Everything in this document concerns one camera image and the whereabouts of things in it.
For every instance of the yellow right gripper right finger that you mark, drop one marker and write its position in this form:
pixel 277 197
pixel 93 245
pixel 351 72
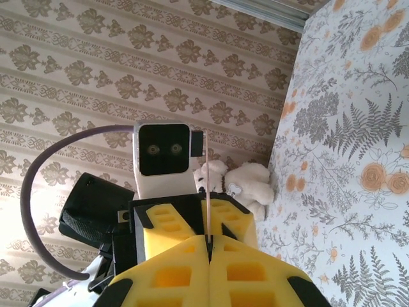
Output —
pixel 249 281

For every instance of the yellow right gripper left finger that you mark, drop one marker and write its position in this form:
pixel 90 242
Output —
pixel 166 281

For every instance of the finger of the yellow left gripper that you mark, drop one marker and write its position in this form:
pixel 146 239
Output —
pixel 236 224
pixel 159 230

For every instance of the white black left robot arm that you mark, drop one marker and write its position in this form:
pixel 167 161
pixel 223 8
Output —
pixel 80 295

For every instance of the white teddy bear plush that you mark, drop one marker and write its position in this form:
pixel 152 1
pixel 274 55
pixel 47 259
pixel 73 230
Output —
pixel 249 179

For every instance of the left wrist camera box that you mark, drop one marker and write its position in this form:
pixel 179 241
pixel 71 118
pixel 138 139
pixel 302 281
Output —
pixel 163 150

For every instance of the aluminium corner post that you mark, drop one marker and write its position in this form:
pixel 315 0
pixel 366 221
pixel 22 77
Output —
pixel 271 12

